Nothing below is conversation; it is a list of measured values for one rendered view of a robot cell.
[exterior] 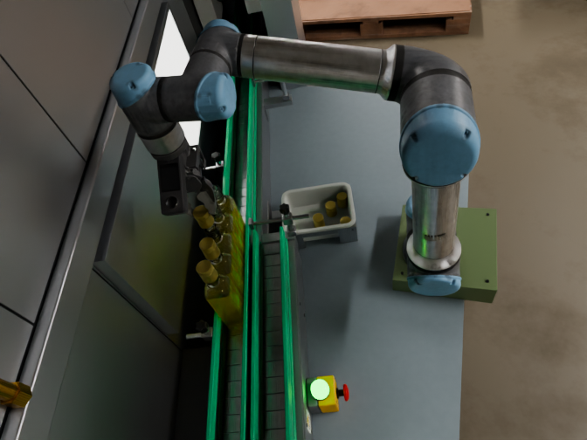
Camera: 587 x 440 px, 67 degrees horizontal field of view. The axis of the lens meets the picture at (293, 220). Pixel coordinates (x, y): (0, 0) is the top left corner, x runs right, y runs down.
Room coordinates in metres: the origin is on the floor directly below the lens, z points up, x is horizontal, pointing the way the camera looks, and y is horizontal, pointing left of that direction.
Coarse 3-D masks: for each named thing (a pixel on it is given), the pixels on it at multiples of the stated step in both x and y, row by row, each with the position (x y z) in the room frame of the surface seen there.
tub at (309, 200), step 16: (288, 192) 0.94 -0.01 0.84; (304, 192) 0.93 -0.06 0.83; (320, 192) 0.92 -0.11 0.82; (336, 192) 0.91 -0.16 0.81; (304, 208) 0.92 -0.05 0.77; (320, 208) 0.90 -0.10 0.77; (336, 208) 0.88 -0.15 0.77; (352, 208) 0.80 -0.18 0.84; (304, 224) 0.85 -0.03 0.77; (336, 224) 0.76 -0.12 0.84; (352, 224) 0.75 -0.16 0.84
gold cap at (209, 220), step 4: (196, 208) 0.66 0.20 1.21; (200, 208) 0.65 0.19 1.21; (204, 208) 0.65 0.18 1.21; (196, 212) 0.65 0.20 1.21; (200, 212) 0.64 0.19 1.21; (204, 212) 0.64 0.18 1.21; (208, 212) 0.64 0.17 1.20; (196, 216) 0.64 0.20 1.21; (200, 216) 0.63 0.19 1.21; (204, 216) 0.63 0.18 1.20; (208, 216) 0.64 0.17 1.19; (200, 220) 0.63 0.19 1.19; (204, 220) 0.63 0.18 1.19; (208, 220) 0.63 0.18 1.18; (212, 220) 0.64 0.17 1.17; (200, 224) 0.64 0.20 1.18; (204, 224) 0.63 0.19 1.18; (208, 224) 0.63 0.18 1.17; (212, 224) 0.64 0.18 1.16; (204, 228) 0.63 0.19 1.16
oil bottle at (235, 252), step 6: (222, 234) 0.66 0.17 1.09; (228, 234) 0.66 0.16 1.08; (222, 240) 0.64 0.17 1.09; (228, 240) 0.64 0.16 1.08; (222, 246) 0.63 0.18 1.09; (228, 246) 0.63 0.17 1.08; (234, 246) 0.65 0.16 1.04; (228, 252) 0.62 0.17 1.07; (234, 252) 0.63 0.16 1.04; (234, 258) 0.62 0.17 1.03; (240, 258) 0.65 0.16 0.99; (240, 264) 0.63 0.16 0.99; (240, 270) 0.62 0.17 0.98
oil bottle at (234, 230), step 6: (228, 216) 0.71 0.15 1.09; (222, 222) 0.69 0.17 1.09; (228, 222) 0.69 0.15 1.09; (234, 222) 0.71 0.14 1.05; (222, 228) 0.68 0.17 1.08; (228, 228) 0.68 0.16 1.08; (234, 228) 0.70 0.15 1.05; (234, 234) 0.68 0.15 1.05; (240, 234) 0.72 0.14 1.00; (234, 240) 0.67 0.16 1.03; (240, 240) 0.70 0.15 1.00; (240, 246) 0.68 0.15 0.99; (240, 252) 0.67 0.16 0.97
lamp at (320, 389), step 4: (316, 380) 0.34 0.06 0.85; (320, 380) 0.34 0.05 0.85; (312, 384) 0.33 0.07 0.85; (316, 384) 0.33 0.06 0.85; (320, 384) 0.33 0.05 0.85; (324, 384) 0.32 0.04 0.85; (312, 388) 0.32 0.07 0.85; (316, 388) 0.32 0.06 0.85; (320, 388) 0.32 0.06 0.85; (324, 388) 0.31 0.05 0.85; (328, 388) 0.32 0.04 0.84; (312, 392) 0.32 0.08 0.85; (316, 392) 0.31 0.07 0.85; (320, 392) 0.31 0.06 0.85; (324, 392) 0.31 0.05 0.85; (328, 392) 0.31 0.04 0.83; (316, 396) 0.30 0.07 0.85; (320, 396) 0.30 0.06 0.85; (324, 396) 0.30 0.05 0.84; (320, 400) 0.30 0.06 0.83
